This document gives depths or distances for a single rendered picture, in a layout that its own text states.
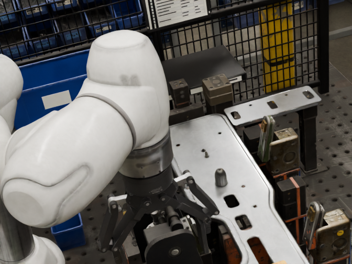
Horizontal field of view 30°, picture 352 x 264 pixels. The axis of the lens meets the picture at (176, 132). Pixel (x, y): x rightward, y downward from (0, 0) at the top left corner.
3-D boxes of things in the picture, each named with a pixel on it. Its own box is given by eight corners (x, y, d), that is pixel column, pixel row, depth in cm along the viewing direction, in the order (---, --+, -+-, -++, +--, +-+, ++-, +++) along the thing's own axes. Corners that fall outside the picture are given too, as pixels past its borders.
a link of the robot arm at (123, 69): (125, 105, 101) (77, 156, 92) (105, 14, 92) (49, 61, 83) (187, 117, 96) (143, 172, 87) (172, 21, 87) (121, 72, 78)
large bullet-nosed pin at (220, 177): (229, 189, 176) (227, 170, 172) (218, 192, 176) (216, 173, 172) (225, 182, 179) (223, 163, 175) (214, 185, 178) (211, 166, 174)
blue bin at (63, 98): (109, 106, 210) (100, 70, 202) (14, 131, 205) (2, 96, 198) (100, 81, 223) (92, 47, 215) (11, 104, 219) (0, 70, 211)
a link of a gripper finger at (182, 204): (150, 186, 104) (155, 179, 103) (200, 210, 110) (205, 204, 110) (157, 201, 101) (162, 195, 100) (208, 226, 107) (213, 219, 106)
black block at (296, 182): (318, 263, 189) (316, 185, 172) (283, 274, 187) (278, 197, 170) (305, 244, 195) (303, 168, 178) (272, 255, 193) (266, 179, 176)
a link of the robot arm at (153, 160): (177, 139, 92) (183, 172, 96) (159, 107, 100) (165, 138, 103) (115, 158, 91) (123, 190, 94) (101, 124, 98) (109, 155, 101)
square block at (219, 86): (242, 173, 225) (232, 84, 204) (220, 179, 224) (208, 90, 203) (233, 159, 231) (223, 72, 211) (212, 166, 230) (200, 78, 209)
